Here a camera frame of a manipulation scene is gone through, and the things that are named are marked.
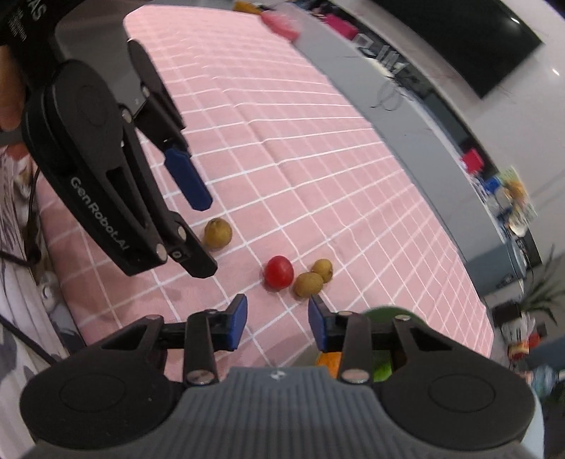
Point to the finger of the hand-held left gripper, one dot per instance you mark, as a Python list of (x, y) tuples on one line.
[(187, 178), (194, 256)]

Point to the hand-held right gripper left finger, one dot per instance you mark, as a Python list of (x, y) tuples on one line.
[(235, 322)]

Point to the colourful painting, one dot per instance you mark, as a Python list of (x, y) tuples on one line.
[(518, 198)]

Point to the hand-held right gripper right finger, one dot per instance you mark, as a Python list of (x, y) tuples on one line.
[(318, 324)]

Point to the blue box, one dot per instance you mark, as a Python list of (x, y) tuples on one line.
[(493, 185)]

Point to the black wall television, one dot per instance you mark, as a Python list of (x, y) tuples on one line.
[(463, 39)]

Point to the white router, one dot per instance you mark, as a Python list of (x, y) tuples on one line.
[(390, 57)]

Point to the white plastic bags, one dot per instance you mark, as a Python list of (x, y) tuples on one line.
[(523, 335)]

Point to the printed white cloth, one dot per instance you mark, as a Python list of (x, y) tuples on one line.
[(20, 300)]

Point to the yellow box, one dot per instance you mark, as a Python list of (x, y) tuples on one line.
[(246, 6)]

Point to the pink checked tablecloth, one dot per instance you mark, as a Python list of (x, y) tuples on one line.
[(309, 176)]

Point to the green colander bowl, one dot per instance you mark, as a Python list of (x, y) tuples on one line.
[(379, 314)]

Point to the pink plastic bag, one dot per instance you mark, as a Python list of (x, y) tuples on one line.
[(280, 24)]

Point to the grey trash can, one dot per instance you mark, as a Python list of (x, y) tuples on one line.
[(496, 271)]

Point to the long-leaved potted plant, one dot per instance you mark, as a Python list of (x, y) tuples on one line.
[(545, 291)]

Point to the pink box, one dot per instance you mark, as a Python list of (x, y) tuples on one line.
[(340, 25)]

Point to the person's left forearm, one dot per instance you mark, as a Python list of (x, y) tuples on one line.
[(11, 92)]

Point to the grey marble television console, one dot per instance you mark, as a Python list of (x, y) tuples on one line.
[(419, 145)]

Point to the brown kiwi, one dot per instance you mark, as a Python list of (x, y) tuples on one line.
[(323, 268), (217, 232), (308, 284)]

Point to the red box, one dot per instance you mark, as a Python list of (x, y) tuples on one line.
[(472, 161)]

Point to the orange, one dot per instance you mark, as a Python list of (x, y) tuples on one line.
[(330, 364)]

